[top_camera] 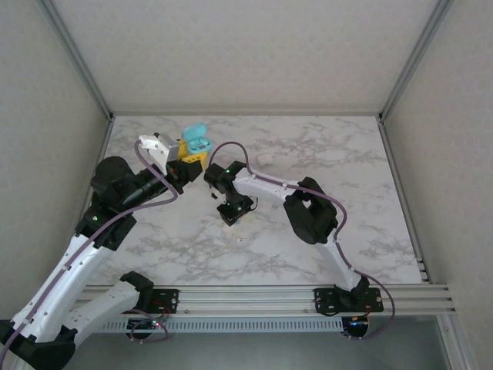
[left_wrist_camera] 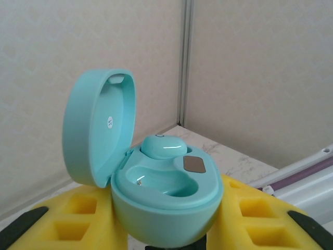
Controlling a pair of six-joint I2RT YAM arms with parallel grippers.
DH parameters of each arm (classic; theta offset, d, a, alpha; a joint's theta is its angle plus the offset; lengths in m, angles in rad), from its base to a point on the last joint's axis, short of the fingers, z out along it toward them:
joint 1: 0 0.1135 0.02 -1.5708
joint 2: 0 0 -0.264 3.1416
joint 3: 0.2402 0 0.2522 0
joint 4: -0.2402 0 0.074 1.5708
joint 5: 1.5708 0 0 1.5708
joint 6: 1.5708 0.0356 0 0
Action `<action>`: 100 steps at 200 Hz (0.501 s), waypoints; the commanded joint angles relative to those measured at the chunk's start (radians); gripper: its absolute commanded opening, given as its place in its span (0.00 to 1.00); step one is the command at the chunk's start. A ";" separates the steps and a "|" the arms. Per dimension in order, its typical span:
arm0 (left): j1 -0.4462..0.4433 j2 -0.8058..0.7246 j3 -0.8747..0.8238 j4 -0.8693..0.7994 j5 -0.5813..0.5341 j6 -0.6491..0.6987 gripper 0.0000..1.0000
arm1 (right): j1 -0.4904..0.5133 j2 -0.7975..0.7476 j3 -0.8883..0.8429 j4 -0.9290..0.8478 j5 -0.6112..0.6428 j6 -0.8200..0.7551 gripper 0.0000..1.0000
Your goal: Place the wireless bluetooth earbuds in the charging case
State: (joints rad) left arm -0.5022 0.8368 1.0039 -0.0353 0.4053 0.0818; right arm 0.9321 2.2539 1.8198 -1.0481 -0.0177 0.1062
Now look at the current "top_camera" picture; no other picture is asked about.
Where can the blue earbud charging case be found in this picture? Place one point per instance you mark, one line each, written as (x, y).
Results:
(194, 133)

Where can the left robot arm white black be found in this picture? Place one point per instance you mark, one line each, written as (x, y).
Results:
(81, 270)

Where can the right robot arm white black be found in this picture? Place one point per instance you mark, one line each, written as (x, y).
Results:
(265, 189)

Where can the small circuit board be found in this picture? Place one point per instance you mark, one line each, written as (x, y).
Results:
(144, 324)
(358, 323)

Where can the aluminium frame profile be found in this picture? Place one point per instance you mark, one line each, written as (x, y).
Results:
(79, 58)
(415, 58)
(104, 146)
(398, 181)

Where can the aluminium mounting rail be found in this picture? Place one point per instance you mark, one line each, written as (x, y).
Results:
(246, 300)

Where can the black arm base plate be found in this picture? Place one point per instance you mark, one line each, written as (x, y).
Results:
(327, 300)
(169, 298)

